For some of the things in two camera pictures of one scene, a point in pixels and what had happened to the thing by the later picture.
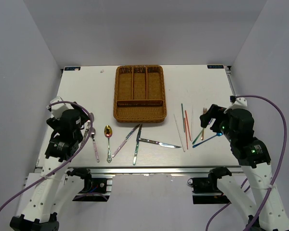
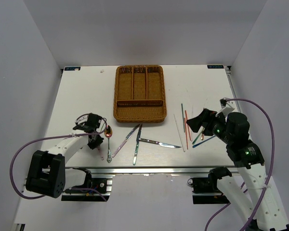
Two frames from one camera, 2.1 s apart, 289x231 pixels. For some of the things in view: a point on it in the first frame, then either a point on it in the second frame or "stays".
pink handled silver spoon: x=93 y=131 to x=98 y=149
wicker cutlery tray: x=139 y=94 stays
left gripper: x=84 y=117 to x=93 y=145
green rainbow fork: x=198 y=135 stays
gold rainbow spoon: x=108 y=133 stays
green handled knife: x=137 y=141 stays
